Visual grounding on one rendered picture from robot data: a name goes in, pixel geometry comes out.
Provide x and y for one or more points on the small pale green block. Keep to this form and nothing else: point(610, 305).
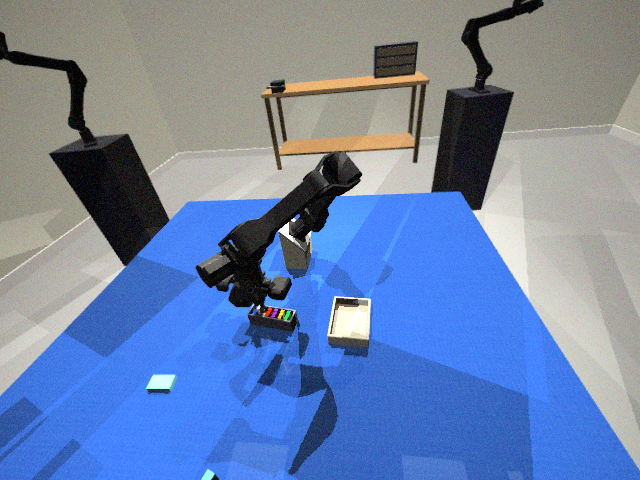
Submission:
point(209, 476)

